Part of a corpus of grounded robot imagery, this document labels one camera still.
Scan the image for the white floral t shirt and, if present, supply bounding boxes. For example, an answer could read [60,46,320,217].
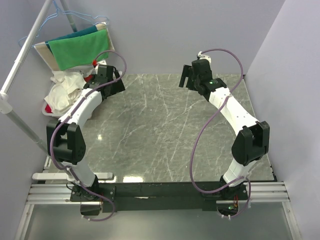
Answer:
[44,71,86,116]

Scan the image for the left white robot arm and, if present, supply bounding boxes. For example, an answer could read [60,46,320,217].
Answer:
[46,64,125,201]

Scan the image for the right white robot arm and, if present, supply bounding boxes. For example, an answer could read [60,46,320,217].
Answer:
[179,59,270,200]

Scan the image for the dark red t shirt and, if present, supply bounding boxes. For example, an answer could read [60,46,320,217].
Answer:
[84,74,94,83]

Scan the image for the green towel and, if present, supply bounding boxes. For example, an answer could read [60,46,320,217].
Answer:
[48,29,110,71]

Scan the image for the teal towel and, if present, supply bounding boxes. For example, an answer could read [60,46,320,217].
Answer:
[45,25,99,55]

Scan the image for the white plastic laundry basket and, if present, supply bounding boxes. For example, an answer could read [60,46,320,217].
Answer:
[41,101,62,118]

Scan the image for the pink t shirt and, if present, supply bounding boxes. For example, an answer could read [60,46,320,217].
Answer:
[44,104,53,114]

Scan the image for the beige towel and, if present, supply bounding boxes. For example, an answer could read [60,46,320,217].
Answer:
[34,22,115,71]

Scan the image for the black base beam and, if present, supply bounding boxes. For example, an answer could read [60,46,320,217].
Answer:
[70,181,249,216]

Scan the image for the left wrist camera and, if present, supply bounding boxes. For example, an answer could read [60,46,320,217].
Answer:
[92,59,107,68]

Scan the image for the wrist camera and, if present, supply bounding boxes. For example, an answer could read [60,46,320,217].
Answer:
[92,59,107,68]
[197,51,212,64]

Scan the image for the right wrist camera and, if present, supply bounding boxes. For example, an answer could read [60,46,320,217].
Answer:
[197,51,212,64]

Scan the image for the blue wire hanger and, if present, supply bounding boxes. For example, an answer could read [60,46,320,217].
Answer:
[17,4,110,48]

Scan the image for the white clothes rack frame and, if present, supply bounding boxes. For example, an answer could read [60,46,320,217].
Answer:
[0,0,116,181]

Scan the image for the aluminium rail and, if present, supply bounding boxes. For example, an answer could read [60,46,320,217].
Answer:
[25,182,290,205]

